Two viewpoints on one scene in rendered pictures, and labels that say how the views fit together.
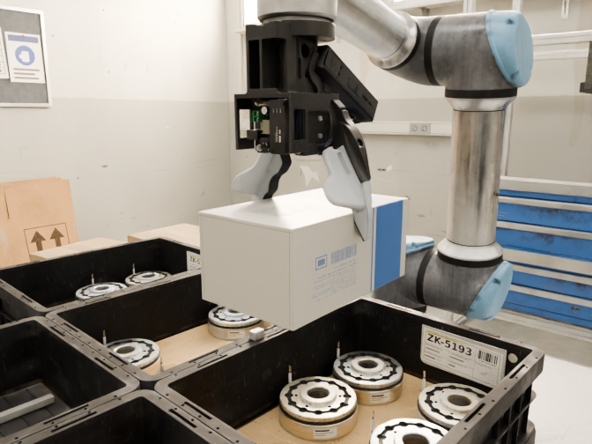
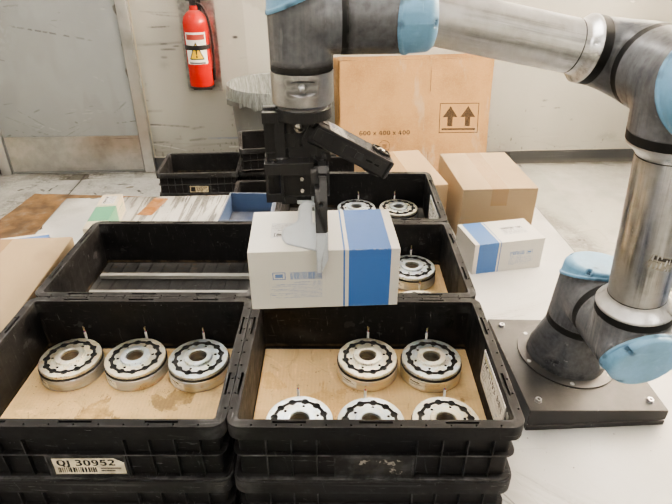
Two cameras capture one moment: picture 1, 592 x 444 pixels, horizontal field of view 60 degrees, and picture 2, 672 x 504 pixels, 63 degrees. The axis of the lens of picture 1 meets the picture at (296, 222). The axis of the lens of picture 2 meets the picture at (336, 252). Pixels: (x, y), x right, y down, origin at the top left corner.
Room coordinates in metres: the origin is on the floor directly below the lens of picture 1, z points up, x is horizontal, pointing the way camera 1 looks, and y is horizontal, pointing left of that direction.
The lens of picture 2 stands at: (0.07, -0.53, 1.49)
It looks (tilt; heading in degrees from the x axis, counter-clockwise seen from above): 30 degrees down; 47
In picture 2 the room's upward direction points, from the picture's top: straight up
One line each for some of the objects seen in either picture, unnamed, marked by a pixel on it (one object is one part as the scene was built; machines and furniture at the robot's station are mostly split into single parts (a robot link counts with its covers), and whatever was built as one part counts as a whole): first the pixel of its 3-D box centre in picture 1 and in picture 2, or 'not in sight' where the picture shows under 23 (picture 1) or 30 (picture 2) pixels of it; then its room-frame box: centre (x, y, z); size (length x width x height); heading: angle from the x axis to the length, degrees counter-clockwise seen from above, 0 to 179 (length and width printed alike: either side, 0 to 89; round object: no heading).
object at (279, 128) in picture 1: (292, 92); (298, 152); (0.50, 0.00, 1.25); 0.09 x 0.08 x 0.12; 140
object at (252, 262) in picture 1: (310, 246); (323, 256); (0.52, -0.02, 1.09); 0.20 x 0.12 x 0.09; 140
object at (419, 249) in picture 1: (405, 268); (591, 290); (1.00, -0.23, 0.91); 0.13 x 0.12 x 0.14; 51
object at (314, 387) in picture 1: (317, 394); (367, 355); (0.61, -0.03, 0.86); 0.05 x 0.05 x 0.01
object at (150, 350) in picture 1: (125, 353); not in sight; (0.73, 0.27, 0.86); 0.10 x 0.10 x 0.01
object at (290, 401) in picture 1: (317, 397); (367, 357); (0.61, -0.03, 0.86); 0.10 x 0.10 x 0.01
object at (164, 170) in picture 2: not in sight; (205, 193); (1.38, 1.88, 0.31); 0.40 x 0.30 x 0.34; 140
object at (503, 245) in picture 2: not in sight; (498, 245); (1.30, 0.14, 0.74); 0.20 x 0.12 x 0.09; 149
